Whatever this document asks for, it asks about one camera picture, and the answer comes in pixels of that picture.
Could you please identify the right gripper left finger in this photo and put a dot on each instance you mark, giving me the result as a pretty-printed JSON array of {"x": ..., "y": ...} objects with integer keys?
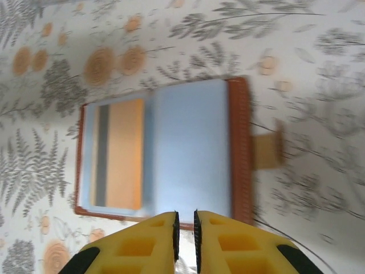
[{"x": 137, "y": 257}]

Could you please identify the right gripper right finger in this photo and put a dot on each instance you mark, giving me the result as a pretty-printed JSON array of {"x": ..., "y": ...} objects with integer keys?
[{"x": 245, "y": 257}]

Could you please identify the orange card grey magnetic stripe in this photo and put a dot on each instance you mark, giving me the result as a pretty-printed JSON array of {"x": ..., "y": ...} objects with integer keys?
[{"x": 125, "y": 154}]

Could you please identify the brown card holder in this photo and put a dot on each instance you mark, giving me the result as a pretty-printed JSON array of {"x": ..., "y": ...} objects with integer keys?
[{"x": 191, "y": 142}]

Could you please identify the floral patterned tablecloth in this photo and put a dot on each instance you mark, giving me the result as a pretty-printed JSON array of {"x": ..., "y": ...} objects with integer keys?
[{"x": 42, "y": 114}]

